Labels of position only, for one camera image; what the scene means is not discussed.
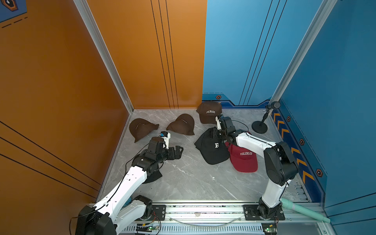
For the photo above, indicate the aluminium front rail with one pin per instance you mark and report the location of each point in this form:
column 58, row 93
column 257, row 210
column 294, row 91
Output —
column 211, row 213

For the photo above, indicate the right circuit board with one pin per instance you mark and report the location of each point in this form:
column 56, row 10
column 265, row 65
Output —
column 269, row 229

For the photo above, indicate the black microphone stand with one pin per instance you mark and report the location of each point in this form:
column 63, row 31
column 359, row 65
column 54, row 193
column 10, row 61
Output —
column 260, row 126

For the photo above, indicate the black R cap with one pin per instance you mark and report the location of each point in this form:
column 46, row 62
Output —
column 218, row 156

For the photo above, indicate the brown Colorado cap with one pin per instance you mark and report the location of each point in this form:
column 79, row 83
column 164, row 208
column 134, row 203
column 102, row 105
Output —
column 208, row 111

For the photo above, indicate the brown cap far left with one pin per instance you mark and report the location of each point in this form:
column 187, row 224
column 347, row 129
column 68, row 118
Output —
column 139, row 128

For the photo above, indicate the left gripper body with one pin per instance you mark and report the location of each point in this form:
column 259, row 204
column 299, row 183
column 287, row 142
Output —
column 166, row 154

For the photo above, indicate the left circuit board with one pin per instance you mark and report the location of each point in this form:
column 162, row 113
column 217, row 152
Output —
column 145, row 228

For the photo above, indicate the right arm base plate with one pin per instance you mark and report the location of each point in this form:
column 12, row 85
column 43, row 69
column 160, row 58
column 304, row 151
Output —
column 262, row 212

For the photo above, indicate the green foam handle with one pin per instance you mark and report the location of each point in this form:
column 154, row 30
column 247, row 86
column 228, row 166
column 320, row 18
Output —
column 302, row 210

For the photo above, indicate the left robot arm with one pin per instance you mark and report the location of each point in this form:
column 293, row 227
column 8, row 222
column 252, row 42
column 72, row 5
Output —
column 117, row 210

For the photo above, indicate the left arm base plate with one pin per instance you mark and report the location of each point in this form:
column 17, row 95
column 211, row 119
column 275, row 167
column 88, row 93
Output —
column 157, row 212

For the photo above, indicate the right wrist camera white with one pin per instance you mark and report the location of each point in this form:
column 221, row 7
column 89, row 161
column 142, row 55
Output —
column 218, row 123

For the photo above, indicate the circuit board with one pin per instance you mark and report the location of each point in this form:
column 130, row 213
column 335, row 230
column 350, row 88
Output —
column 145, row 228
column 269, row 229

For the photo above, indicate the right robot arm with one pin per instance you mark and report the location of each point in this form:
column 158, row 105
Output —
column 280, row 165

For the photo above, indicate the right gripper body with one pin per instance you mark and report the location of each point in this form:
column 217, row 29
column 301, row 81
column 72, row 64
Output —
column 225, row 133

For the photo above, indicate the brown cap middle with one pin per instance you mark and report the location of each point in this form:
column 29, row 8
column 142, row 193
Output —
column 184, row 125

